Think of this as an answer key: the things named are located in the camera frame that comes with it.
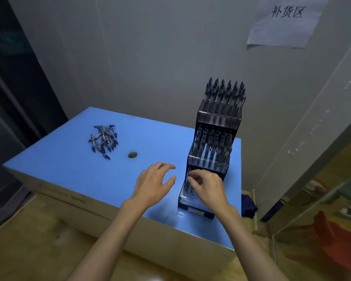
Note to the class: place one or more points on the person's left hand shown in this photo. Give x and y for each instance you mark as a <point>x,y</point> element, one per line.
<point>149,190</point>

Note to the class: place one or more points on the person's right hand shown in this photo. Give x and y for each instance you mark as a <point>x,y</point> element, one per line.
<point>212,193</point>

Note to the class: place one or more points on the black tiered pen display stand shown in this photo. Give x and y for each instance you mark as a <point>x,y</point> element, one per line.
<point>193,209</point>

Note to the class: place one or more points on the pile of grey pens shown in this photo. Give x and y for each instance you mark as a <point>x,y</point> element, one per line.
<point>103,140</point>

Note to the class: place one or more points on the person's right forearm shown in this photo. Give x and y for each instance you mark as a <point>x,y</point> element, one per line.
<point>251,251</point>

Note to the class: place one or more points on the small round metal disc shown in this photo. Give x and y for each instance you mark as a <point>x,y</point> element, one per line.
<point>132,155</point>

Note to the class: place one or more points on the dark blue cloth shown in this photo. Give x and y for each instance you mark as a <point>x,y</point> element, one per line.
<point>248,206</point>

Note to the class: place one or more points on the blue table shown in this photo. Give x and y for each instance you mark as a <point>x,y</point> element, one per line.
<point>76,160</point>

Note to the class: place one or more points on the red plastic stool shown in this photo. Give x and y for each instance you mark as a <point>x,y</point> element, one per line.
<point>330,242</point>

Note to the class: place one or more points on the black shelf unit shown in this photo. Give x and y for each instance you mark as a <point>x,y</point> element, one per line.
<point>14,114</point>

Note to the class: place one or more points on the white paper wall sign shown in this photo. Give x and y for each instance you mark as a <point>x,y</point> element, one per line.
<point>286,29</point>

